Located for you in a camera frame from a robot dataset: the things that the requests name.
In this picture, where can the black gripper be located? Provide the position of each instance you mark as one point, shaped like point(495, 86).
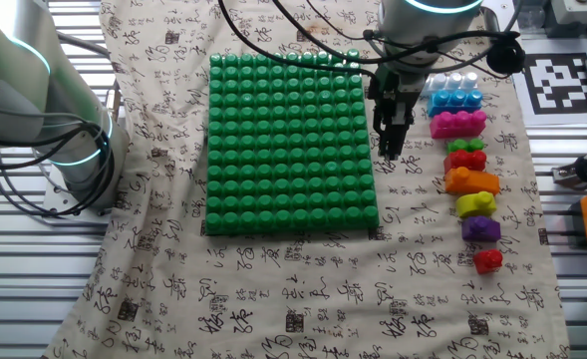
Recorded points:
point(392, 95)

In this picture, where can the small red single-stud block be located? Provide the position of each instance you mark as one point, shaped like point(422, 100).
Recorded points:
point(487, 262)

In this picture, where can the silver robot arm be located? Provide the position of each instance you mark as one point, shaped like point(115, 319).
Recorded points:
point(14, 75)

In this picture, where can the pink three-stud block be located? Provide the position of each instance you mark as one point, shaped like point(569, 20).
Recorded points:
point(457, 127)

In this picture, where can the blue three-stud block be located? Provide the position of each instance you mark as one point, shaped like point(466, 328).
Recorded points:
point(455, 102)

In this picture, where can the small green two-stud block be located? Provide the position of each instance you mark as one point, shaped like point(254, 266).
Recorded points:
point(465, 146)

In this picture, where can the red two-stud block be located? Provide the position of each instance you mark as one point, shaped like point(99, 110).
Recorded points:
point(465, 162)

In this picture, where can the white three-stud block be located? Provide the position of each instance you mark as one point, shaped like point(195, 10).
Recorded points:
point(452, 82)

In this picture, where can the orange sloped single-stud block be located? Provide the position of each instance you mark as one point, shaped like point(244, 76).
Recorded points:
point(472, 183)

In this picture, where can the lime rounded single-stud block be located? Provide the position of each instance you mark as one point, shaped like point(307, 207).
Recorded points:
point(475, 205)

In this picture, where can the large green studded baseplate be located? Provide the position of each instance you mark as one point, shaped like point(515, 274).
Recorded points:
point(288, 149)

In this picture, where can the purple single-stud block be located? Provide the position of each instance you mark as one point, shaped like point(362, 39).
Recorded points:
point(480, 230)

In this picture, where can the black white marker board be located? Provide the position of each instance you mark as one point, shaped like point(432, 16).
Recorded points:
point(534, 100)

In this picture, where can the silver metal clamp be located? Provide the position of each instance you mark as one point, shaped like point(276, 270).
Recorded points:
point(572, 174)

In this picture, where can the beige calligraphy print cloth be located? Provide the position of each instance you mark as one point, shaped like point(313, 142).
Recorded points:
point(273, 299)

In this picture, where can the grey equipment box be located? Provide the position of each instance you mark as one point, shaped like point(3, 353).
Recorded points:
point(569, 10)

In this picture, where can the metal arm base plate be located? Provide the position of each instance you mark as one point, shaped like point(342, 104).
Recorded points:
point(56, 199)

